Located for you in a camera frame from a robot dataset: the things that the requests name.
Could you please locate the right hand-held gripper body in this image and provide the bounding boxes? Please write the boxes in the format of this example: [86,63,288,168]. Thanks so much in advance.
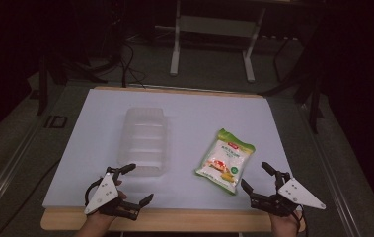
[250,172,327,218]

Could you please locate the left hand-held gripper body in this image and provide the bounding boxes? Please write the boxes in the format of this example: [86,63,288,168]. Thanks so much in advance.
[83,168,141,221]

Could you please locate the clear plastic tray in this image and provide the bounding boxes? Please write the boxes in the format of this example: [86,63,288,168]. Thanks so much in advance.
[117,106,170,178]

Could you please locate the green and white snack bag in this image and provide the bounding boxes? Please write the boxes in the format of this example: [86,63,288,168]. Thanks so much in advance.
[193,127,257,196]

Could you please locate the person's left hand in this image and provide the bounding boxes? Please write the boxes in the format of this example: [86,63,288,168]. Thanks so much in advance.
[87,179,128,230]

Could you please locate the person's right hand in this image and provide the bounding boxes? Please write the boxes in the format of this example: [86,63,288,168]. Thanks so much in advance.
[269,209,307,236]

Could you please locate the black metal stand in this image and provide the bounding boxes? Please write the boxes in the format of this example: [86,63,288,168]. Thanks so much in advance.
[262,33,326,134]
[36,48,110,117]

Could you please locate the white table cover sheet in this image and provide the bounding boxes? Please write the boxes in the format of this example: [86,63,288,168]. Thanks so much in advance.
[41,87,295,212]

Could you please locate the small black floor box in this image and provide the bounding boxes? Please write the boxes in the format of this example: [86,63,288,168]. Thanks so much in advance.
[43,115,68,129]

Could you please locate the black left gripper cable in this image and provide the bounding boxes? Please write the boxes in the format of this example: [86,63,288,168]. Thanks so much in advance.
[84,179,104,206]

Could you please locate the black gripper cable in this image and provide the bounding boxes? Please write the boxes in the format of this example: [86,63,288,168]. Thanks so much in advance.
[84,179,104,206]
[289,205,304,235]

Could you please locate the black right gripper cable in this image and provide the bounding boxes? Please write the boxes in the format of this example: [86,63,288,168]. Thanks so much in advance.
[289,205,304,235]

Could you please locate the grey metal floor rail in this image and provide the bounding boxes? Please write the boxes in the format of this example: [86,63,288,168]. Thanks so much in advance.
[297,103,360,237]
[0,122,45,228]

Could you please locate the thin black floor cable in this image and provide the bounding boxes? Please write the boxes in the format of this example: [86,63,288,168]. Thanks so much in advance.
[0,158,61,237]

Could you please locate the black floor cables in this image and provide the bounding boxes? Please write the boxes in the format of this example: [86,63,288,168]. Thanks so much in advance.
[116,40,148,89]

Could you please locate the white metal stand frame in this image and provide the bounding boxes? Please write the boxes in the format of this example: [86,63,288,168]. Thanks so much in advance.
[169,0,268,84]

